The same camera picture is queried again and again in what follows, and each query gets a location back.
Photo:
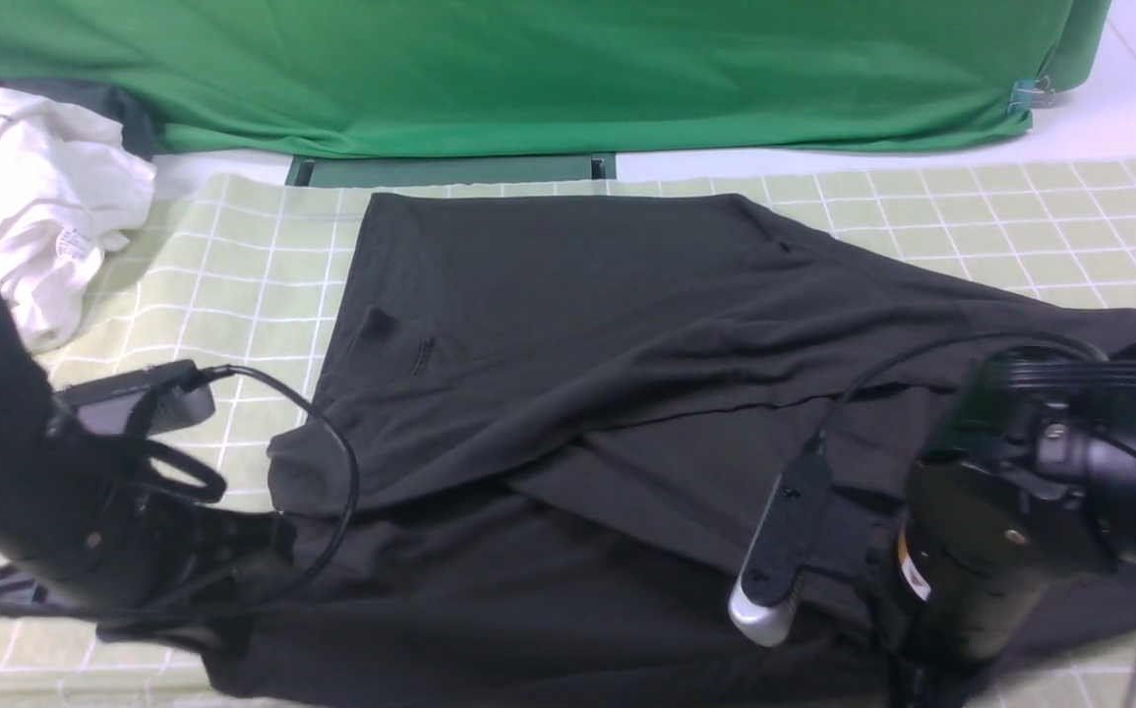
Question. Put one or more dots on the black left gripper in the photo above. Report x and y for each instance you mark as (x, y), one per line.
(209, 570)

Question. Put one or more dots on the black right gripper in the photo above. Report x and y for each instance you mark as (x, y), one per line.
(943, 625)

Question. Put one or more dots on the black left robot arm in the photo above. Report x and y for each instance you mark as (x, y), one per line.
(101, 522)

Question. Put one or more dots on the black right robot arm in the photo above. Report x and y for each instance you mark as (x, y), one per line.
(1029, 481)

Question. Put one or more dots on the green checkered mat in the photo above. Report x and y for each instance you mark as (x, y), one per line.
(239, 270)

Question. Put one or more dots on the white crumpled cloth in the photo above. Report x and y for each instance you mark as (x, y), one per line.
(70, 189)

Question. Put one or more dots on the teal binder clip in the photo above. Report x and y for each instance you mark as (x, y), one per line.
(1027, 95)

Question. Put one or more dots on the green backdrop cloth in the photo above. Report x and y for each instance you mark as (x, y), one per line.
(430, 79)

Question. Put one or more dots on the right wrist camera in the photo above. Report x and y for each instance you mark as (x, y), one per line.
(765, 599)

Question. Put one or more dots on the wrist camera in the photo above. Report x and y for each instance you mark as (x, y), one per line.
(143, 403)
(765, 599)

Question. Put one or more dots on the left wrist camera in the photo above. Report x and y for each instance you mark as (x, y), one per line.
(143, 403)

